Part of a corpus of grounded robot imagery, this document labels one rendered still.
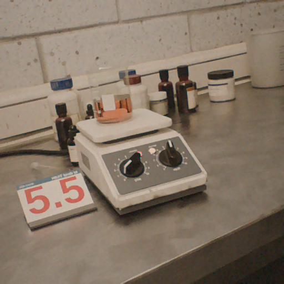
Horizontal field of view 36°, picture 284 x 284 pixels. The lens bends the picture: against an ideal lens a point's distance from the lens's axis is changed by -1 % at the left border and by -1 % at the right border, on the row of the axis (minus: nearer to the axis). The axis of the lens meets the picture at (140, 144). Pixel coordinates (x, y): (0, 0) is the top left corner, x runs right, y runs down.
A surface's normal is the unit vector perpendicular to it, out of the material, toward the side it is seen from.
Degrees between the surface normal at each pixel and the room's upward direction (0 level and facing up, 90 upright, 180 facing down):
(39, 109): 90
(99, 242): 0
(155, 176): 30
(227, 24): 90
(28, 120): 90
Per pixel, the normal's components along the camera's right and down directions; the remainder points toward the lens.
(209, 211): -0.14, -0.95
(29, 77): 0.52, 0.18
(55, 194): 0.17, -0.60
